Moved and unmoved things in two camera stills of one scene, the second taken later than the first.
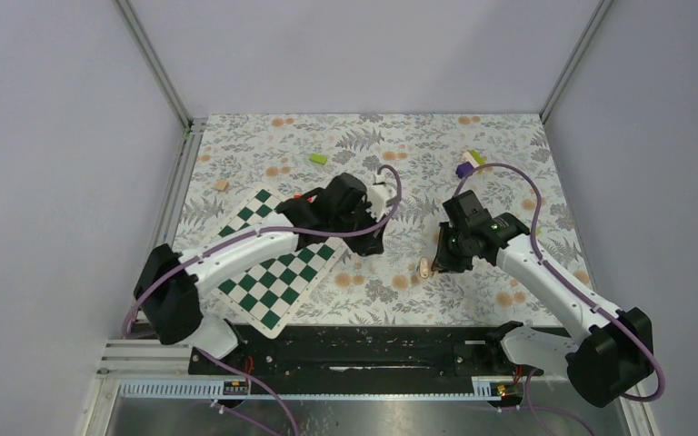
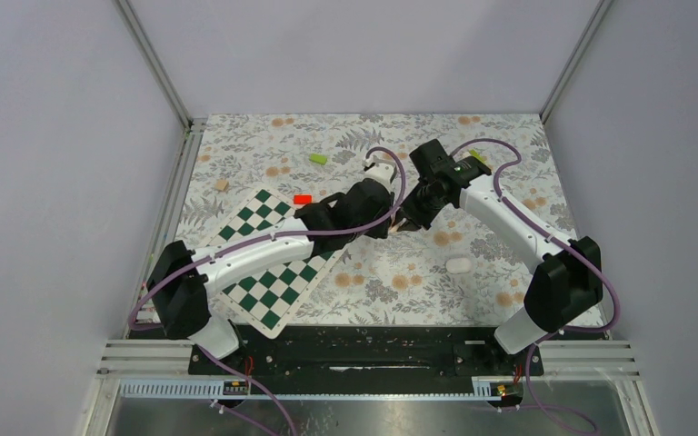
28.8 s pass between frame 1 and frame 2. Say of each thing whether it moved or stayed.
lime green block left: stayed
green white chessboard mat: stayed
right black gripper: moved
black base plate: stayed
